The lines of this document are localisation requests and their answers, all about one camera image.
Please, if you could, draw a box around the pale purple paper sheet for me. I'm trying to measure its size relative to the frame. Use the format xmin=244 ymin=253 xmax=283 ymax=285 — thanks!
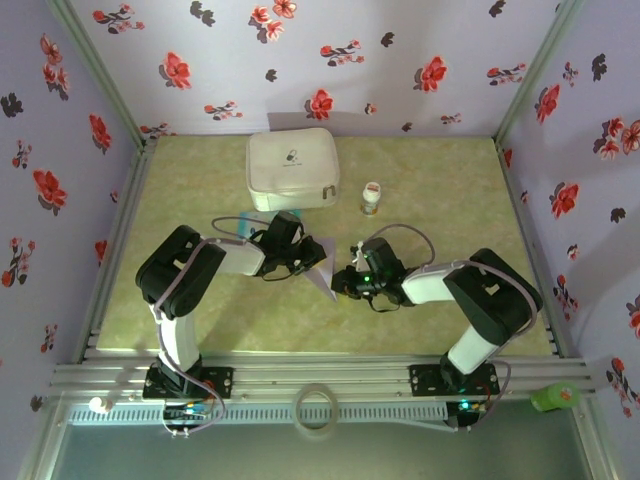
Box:
xmin=304 ymin=237 xmax=339 ymax=304

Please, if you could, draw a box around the teal plastic packet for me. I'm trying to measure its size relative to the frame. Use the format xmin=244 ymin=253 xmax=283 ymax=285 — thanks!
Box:
xmin=238 ymin=210 xmax=301 ymax=239

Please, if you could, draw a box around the small white pill bottle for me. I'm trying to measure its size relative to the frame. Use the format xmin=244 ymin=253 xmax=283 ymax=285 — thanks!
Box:
xmin=359 ymin=180 xmax=384 ymax=217

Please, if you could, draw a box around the white zipped medicine pouch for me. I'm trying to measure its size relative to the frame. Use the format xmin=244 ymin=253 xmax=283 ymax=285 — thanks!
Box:
xmin=245 ymin=127 xmax=342 ymax=212

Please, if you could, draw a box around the clear tape roll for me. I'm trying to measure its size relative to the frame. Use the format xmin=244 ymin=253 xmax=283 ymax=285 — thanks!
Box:
xmin=293 ymin=384 xmax=341 ymax=442

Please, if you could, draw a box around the small electronics board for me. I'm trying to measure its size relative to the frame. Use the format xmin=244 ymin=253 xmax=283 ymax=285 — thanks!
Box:
xmin=160 ymin=402 xmax=214 ymax=437
xmin=446 ymin=397 xmax=494 ymax=432

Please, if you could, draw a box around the green plastic container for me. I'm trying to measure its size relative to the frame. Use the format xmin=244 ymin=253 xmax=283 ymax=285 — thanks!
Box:
xmin=530 ymin=382 xmax=582 ymax=414

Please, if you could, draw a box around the long aluminium frame rail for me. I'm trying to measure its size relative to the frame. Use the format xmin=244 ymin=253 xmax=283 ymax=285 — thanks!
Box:
xmin=48 ymin=355 xmax=599 ymax=401

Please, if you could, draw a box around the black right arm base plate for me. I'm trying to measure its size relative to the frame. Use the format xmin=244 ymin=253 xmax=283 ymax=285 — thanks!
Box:
xmin=408 ymin=363 xmax=501 ymax=399

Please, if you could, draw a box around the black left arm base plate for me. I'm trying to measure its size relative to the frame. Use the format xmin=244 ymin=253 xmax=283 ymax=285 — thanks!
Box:
xmin=142 ymin=364 xmax=235 ymax=400

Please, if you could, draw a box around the white slotted cable duct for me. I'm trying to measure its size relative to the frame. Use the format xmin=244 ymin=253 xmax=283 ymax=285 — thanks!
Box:
xmin=67 ymin=402 xmax=449 ymax=427

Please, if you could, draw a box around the aluminium side rail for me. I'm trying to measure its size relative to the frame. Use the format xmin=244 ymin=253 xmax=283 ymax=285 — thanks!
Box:
xmin=74 ymin=137 xmax=159 ymax=364
xmin=492 ymin=138 xmax=584 ymax=360

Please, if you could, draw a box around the aluminium frame bar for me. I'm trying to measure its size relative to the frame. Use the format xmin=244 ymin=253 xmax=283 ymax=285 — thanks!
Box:
xmin=19 ymin=397 xmax=71 ymax=480
xmin=569 ymin=399 xmax=619 ymax=480

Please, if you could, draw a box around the aluminium corner post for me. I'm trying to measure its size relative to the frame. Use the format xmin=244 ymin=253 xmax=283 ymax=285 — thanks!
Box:
xmin=494 ymin=0 xmax=586 ymax=141
xmin=47 ymin=0 xmax=151 ymax=146

